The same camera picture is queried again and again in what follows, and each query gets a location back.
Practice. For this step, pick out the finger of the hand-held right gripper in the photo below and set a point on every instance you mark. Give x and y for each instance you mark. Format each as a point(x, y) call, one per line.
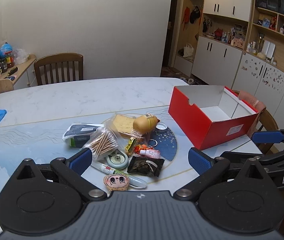
point(276, 158)
point(266, 137)

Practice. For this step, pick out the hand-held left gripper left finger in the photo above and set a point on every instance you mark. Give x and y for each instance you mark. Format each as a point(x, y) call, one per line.
point(78, 161)

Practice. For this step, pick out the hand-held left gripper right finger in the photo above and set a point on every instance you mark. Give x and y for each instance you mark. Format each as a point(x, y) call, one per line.
point(199, 160)

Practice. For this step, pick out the tissue packet dark label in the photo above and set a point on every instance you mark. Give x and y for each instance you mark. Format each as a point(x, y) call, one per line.
point(78, 133)

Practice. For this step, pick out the cotton swab pack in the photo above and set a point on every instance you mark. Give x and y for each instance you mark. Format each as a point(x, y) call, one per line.
point(102, 142)

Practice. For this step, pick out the white printed pen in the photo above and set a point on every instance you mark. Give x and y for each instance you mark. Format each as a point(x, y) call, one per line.
point(112, 172)

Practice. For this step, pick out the red cardboard box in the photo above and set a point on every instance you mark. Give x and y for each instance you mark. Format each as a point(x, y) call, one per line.
point(194, 125)

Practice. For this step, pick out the mint green round case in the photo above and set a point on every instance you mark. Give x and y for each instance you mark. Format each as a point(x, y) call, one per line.
point(117, 161)

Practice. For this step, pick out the cartoon face charm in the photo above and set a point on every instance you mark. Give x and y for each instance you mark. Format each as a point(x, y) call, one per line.
point(115, 181)

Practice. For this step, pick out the pink printed tube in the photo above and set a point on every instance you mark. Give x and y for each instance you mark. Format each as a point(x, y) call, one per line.
point(153, 153)

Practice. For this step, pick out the white metal jar lid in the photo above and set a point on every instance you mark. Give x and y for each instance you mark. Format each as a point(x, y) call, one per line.
point(161, 128)

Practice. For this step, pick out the yellow candy packet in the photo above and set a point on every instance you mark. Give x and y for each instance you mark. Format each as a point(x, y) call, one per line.
point(130, 147)

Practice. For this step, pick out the black snack packet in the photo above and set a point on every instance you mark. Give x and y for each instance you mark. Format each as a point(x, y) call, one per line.
point(144, 166)

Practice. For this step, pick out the yellow cake slice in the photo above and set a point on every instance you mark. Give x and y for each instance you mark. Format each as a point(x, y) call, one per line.
point(122, 125)

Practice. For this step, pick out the tan round figure toy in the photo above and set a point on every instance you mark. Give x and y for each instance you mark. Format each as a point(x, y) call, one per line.
point(144, 123)

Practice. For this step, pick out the wooden chair with towel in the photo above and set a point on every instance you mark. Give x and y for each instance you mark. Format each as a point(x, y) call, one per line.
point(269, 122)

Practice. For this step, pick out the pink towel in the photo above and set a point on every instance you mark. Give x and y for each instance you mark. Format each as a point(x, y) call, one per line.
point(250, 98)

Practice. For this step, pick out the white cabinet with stickers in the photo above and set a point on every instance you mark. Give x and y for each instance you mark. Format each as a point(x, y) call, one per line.
point(264, 80)

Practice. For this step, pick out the grey slipper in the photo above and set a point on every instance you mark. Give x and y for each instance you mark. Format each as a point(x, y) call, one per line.
point(185, 80)
point(191, 81)

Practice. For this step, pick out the lower white cabinet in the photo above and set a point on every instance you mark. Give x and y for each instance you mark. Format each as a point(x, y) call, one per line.
point(217, 60)

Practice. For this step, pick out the patterned door rug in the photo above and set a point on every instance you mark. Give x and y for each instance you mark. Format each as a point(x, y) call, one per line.
point(169, 72)

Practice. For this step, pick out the dark wooden chair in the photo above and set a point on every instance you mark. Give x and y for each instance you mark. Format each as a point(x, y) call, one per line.
point(57, 62)

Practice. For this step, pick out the light wood sideboard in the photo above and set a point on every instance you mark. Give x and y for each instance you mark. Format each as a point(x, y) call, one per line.
point(24, 73)

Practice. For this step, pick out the small light wood chair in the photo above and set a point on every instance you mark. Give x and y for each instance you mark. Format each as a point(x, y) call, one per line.
point(2, 86)

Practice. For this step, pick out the white tote bag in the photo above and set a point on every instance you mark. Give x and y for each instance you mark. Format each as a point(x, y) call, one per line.
point(188, 51)

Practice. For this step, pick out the red pot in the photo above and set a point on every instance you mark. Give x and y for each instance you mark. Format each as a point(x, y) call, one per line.
point(218, 33)

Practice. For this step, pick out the clear plastic bag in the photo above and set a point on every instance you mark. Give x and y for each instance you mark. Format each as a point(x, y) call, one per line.
point(21, 56)

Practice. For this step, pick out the red lid jar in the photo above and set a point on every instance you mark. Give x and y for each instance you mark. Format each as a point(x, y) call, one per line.
point(10, 60)

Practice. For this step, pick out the wooden display shelf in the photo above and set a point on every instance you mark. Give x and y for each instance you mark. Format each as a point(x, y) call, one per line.
point(276, 12)

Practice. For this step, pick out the blue globe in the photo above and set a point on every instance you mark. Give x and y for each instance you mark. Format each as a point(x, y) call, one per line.
point(5, 49)

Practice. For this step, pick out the dark door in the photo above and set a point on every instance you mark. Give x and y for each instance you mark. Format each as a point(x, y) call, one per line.
point(169, 25)

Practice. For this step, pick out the orange hanging garment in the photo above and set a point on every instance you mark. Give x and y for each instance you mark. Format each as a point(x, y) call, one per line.
point(186, 15)

